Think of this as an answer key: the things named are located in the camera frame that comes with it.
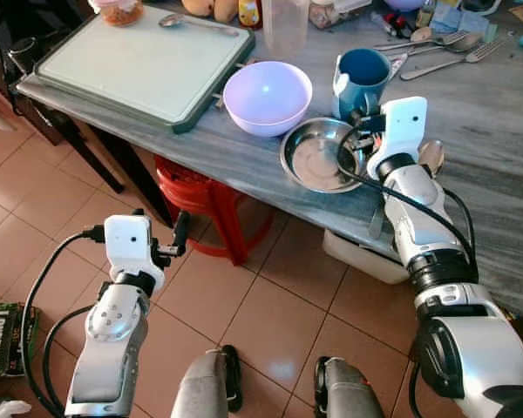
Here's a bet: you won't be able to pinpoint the blue mug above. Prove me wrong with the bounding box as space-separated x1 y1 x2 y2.
333 48 392 120

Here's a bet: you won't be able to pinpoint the red plastic stool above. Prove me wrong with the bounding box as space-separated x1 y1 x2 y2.
153 155 276 266

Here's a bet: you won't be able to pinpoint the dark table leg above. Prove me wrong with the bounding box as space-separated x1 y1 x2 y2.
35 94 177 229

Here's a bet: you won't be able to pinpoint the round steel plate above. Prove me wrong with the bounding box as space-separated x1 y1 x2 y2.
280 118 373 194

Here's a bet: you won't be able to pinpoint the steel spoon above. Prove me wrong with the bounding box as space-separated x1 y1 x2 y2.
418 139 446 180
372 30 469 51
159 13 242 37
408 33 486 59

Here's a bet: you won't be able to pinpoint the lilac plastic bowl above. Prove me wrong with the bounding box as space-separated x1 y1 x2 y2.
223 61 314 138

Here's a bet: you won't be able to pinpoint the small red black bottle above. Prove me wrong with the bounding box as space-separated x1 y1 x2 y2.
370 10 416 41

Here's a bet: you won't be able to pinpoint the steel fork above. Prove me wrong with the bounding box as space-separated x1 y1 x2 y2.
399 38 507 82

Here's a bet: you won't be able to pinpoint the clear food container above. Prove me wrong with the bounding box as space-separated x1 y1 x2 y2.
309 0 373 30

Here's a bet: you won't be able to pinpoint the clear plastic cup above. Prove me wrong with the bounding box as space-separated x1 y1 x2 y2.
261 0 311 60

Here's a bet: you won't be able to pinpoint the white plastic box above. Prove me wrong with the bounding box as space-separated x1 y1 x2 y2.
322 228 411 285

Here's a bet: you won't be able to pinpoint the blue packet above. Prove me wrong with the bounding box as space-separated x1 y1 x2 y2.
434 3 491 37

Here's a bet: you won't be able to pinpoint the green rimmed white cutting board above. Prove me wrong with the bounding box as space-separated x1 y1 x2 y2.
33 7 256 134

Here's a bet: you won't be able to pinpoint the yellow bottle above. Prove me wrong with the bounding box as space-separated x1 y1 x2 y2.
238 0 263 30

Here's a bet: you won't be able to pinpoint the brown potatoes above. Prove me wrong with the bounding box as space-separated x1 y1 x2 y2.
180 0 240 24

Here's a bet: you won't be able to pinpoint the dark printed cardboard box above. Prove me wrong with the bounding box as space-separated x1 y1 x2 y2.
0 301 38 381

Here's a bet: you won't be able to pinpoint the black table corner clamp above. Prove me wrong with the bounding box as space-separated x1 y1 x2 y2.
8 38 37 78

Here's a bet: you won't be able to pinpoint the pink lidded snack jar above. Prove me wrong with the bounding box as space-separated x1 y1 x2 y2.
88 0 146 28

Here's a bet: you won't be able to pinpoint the grey right robot leg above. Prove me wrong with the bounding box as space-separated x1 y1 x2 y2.
313 355 386 418

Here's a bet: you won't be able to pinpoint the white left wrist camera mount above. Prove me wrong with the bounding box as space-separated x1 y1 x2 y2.
103 214 166 293

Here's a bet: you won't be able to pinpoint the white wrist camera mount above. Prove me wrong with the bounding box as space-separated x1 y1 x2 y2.
103 214 166 293
368 97 429 180

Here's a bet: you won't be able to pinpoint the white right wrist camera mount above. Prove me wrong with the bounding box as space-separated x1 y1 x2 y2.
368 97 429 180

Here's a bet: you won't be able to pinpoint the small white handled knife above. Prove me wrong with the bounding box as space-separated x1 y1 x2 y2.
384 52 411 82

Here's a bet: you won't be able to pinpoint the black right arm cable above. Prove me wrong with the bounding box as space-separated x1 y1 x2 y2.
335 122 479 264

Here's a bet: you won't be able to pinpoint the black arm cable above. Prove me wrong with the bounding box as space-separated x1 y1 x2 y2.
21 225 106 418
335 122 479 264

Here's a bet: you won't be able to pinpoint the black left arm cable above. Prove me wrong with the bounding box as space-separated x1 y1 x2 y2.
21 225 106 418

